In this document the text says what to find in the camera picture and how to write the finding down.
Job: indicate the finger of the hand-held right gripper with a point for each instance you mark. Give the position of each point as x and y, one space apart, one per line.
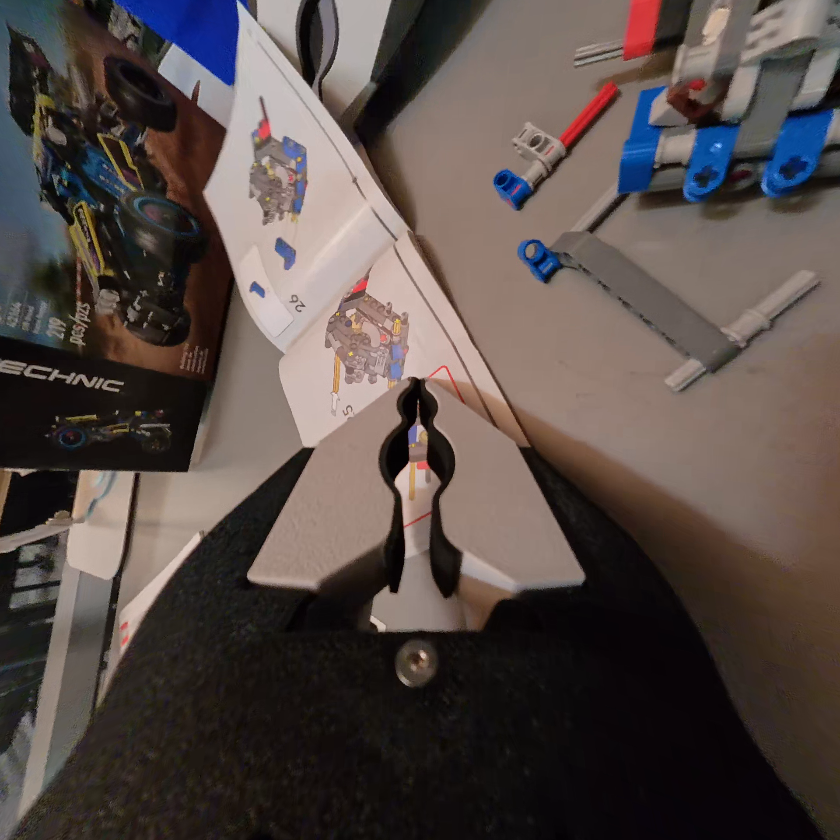
367 33
279 19

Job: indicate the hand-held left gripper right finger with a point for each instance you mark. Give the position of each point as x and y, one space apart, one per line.
512 525

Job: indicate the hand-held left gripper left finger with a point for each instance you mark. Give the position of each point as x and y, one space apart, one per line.
315 525

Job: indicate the red lego axle with connectors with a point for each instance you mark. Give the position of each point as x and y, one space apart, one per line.
544 151

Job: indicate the lego instruction booklet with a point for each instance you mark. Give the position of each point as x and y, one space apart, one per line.
315 229

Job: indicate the grey lego beam with axles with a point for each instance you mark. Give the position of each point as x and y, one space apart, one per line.
656 302

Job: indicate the partly built lego buggy model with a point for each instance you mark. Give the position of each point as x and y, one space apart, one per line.
722 98

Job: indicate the small white lego leaflet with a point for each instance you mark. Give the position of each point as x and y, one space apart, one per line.
151 610

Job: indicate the small blue lego connector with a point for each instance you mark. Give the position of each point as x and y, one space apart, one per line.
538 261

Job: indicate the lego set box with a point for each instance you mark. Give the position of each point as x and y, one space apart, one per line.
98 262

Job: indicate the blue plastic storage bin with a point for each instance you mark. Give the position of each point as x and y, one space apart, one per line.
184 33

